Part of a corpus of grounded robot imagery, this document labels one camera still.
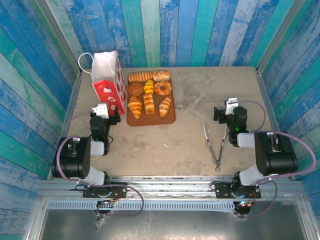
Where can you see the red white paper bag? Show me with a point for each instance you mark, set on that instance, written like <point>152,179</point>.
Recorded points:
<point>105,67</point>

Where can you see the yellow striped fake bun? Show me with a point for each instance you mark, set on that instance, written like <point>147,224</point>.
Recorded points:
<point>149,87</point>

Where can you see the large fake croissant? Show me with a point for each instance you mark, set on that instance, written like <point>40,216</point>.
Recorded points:
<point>135,106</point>

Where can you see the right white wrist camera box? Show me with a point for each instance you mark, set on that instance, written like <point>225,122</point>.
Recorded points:
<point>231,106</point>

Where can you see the aluminium frame post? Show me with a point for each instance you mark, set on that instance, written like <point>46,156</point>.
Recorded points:
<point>58,32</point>
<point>280,32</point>

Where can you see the metal tongs with white tips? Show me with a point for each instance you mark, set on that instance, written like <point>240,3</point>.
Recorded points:
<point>216,162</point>

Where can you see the small fake croissant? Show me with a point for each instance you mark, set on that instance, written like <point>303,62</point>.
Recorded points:
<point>165,107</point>

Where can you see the brown tray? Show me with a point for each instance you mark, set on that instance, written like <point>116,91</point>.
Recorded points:
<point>150,120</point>

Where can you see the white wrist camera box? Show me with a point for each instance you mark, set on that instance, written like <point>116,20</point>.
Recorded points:
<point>231,106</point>
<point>101,110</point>

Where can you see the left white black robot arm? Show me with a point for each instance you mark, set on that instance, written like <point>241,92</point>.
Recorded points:
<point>72,160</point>

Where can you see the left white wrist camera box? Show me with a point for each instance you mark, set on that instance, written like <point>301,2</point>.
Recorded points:
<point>101,110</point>

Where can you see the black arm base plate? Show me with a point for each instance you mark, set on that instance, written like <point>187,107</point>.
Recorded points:
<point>222,191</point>
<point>120,191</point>

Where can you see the round brown fake bun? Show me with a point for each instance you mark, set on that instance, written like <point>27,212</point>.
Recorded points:
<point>135,88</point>

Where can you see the steel bench plate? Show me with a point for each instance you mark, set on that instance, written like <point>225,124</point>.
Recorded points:
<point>175,225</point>

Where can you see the aluminium mounting rail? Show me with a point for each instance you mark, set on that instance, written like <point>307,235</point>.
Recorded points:
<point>170,187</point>

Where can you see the long braided fake bread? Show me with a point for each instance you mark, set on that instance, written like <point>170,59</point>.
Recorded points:
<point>140,76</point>

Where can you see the topped fake bread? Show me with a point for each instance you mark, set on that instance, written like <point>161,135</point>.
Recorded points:
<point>161,75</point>

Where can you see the small electronics board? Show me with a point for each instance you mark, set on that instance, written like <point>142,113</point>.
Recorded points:
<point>243,203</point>
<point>107,202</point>

